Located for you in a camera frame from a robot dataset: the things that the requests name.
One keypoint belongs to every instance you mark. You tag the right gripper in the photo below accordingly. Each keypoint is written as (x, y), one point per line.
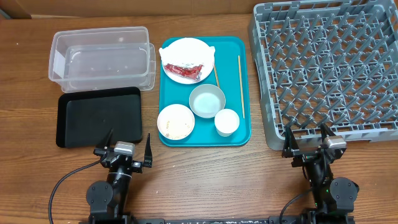
(310, 156)

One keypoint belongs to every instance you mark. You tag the red snack wrapper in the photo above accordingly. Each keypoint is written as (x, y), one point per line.
(192, 73)

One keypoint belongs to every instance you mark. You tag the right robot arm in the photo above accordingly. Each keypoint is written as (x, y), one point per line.
(333, 197)

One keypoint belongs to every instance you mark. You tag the grey dishwasher rack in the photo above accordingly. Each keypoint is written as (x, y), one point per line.
(326, 62)

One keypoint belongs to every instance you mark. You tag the white cup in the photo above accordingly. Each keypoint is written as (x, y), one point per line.
(227, 122)

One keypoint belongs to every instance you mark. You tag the clear plastic bin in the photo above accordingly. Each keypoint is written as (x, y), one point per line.
(102, 58)

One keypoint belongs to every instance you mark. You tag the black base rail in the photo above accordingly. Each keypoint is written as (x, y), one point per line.
(270, 220)

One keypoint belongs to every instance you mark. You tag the teal serving tray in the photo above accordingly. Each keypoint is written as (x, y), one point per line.
(204, 133)

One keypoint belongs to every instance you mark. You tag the long wooden chopstick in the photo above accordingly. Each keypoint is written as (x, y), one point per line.
(241, 86)

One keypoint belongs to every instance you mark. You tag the white napkin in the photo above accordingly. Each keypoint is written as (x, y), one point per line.
(188, 52)

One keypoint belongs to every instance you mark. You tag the black tray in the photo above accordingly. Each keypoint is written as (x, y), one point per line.
(85, 118)

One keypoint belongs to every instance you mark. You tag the grey bowl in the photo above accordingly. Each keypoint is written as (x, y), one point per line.
(207, 100)

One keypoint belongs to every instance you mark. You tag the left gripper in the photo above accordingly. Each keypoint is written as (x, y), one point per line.
(139, 164)

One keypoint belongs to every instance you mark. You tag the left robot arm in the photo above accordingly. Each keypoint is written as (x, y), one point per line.
(107, 199)

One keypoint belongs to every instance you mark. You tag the pink bowl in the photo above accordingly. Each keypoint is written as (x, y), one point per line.
(175, 122)

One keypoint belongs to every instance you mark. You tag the white round plate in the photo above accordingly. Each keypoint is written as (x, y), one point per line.
(206, 70)

